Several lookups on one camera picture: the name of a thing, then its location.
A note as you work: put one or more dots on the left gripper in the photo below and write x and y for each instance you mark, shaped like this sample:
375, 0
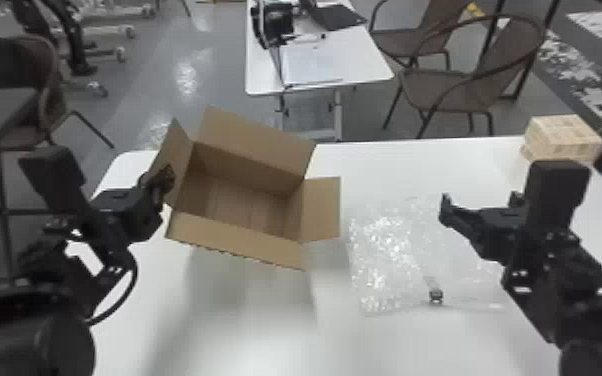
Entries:
122, 212

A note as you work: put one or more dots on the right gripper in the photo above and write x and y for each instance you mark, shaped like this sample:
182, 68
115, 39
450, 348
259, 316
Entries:
503, 233

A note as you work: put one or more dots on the cardboard box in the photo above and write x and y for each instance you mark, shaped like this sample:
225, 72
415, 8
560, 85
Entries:
243, 210

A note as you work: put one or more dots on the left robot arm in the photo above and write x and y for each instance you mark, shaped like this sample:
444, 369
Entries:
28, 325

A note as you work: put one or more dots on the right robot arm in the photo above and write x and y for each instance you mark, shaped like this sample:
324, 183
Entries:
584, 304

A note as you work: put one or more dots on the clear bubble wrap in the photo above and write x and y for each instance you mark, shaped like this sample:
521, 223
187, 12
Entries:
400, 252

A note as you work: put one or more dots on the small metal part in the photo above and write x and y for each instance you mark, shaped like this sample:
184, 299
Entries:
435, 294

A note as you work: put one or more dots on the beige wooden box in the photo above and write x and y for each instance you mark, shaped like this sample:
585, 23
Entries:
561, 139

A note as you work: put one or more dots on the brown chair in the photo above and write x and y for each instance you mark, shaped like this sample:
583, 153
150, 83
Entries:
28, 78
422, 36
469, 86

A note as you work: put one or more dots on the white board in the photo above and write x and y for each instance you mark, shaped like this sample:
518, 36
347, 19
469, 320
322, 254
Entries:
309, 64

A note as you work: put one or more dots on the white side table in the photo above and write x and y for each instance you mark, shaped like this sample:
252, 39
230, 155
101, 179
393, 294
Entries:
353, 58

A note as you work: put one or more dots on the black device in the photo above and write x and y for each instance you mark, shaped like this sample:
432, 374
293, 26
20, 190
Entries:
274, 21

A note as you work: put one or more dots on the black laptop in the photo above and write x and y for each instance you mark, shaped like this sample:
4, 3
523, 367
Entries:
332, 14

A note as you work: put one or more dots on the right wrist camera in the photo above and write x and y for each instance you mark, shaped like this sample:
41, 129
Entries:
555, 191

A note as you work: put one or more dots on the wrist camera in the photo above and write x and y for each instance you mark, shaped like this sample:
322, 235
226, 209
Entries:
555, 191
54, 178

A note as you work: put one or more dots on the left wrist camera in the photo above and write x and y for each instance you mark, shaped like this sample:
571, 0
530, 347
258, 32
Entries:
54, 178

